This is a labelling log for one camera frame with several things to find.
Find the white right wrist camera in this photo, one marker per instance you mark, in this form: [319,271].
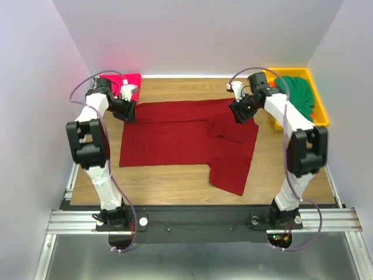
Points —
[239,90]

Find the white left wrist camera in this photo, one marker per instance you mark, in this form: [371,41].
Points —
[128,92]

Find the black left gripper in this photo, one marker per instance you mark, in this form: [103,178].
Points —
[130,113]

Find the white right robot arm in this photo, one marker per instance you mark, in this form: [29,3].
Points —
[305,144]

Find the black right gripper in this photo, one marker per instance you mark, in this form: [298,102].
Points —
[236,107]

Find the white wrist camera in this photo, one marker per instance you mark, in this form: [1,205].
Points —
[239,90]
[128,92]

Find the folded pink t shirt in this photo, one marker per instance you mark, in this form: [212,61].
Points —
[117,82]

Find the yellow plastic bin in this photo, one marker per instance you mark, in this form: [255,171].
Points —
[319,110]

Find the dark red t shirt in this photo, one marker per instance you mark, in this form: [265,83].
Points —
[192,132]

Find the green t shirt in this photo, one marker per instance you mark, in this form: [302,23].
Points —
[301,95]

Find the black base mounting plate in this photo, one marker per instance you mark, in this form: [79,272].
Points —
[198,224]

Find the aluminium frame rail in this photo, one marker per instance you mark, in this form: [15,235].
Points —
[333,220]

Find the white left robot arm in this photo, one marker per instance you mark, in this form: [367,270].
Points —
[90,146]

